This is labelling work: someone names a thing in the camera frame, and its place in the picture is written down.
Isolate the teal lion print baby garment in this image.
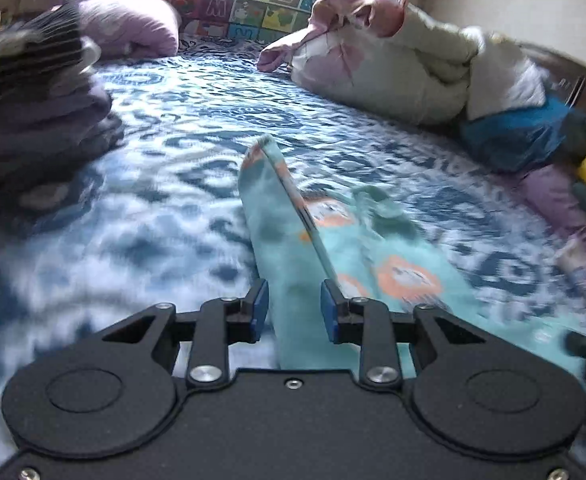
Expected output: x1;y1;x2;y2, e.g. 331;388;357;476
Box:
238;136;584;375

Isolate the lilac folded clothes stack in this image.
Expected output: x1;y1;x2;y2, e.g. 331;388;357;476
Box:
0;76;124;193

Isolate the blue white patterned quilt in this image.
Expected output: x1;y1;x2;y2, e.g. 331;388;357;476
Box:
0;42;586;465

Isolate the purple bed sheet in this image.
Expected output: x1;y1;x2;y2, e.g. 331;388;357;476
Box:
516;165;586;249

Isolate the teal blue blanket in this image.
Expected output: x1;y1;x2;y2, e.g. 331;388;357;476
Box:
459;96;586;174

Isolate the cream pink folded duvet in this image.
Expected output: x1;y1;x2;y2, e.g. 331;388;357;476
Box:
257;0;546;125

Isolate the lavender pillow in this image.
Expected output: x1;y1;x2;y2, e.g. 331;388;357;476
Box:
79;0;180;58

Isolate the colourful alphabet play mat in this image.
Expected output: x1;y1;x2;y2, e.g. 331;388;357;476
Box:
166;0;315;44

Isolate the dark striped folded garment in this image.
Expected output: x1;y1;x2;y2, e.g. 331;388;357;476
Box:
0;1;101;98

